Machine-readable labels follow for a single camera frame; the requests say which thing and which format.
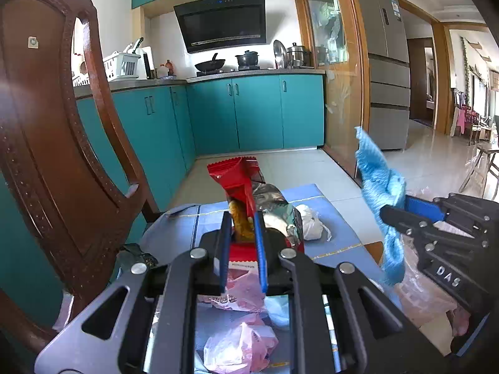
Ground red snack wrapper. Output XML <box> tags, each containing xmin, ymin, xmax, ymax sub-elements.
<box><xmin>207</xmin><ymin>156</ymin><xmax>304</xmax><ymax>252</ymax></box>

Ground dark green foil wrapper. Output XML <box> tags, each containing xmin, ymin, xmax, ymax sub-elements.
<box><xmin>117</xmin><ymin>243</ymin><xmax>158</xmax><ymax>276</ymax></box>

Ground brown wooden chair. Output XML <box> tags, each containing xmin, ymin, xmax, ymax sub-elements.
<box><xmin>0</xmin><ymin>0</ymin><xmax>162</xmax><ymax>356</ymax></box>

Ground white dish rack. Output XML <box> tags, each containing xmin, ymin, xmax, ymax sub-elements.
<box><xmin>103</xmin><ymin>51</ymin><xmax>140</xmax><ymax>81</ymax></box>

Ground pink plastic bag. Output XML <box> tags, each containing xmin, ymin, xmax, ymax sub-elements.
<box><xmin>198</xmin><ymin>262</ymin><xmax>278</xmax><ymax>373</ymax></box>

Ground silver refrigerator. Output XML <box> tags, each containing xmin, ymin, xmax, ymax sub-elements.
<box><xmin>359</xmin><ymin>0</ymin><xmax>410</xmax><ymax>150</ymax></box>

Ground black cooking pot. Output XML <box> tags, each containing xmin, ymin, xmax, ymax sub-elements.
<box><xmin>236</xmin><ymin>50</ymin><xmax>259</xmax><ymax>68</ymax></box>

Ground blue cloth rag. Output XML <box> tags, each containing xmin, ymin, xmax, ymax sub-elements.
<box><xmin>355</xmin><ymin>127</ymin><xmax>406</xmax><ymax>286</ymax></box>

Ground white crumpled plastic bag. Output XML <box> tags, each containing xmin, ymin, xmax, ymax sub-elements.
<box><xmin>296</xmin><ymin>204</ymin><xmax>332</xmax><ymax>242</ymax></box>

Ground clear trash bag liner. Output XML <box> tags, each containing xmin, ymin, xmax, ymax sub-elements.
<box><xmin>395</xmin><ymin>235</ymin><xmax>470</xmax><ymax>337</ymax></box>

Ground glass sliding door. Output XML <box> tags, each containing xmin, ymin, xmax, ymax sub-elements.
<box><xmin>295</xmin><ymin>0</ymin><xmax>371</xmax><ymax>180</ymax></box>

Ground teal lower kitchen cabinets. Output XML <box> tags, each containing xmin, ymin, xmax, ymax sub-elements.
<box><xmin>1</xmin><ymin>74</ymin><xmax>324</xmax><ymax>325</ymax></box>

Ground blue table cloth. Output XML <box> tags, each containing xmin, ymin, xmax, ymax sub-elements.
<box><xmin>138</xmin><ymin>183</ymin><xmax>403</xmax><ymax>374</ymax></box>

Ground black wok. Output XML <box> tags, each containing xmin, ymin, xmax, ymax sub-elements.
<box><xmin>195</xmin><ymin>52</ymin><xmax>225</xmax><ymax>73</ymax></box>

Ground steel stock pot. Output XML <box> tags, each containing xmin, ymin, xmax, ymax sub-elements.
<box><xmin>287</xmin><ymin>42</ymin><xmax>311</xmax><ymax>68</ymax></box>

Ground black range hood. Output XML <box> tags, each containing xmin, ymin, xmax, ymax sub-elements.
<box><xmin>174</xmin><ymin>0</ymin><xmax>267</xmax><ymax>53</ymax></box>

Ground steel pot lid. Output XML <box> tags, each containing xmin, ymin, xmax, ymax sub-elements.
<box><xmin>272</xmin><ymin>39</ymin><xmax>288</xmax><ymax>69</ymax></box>

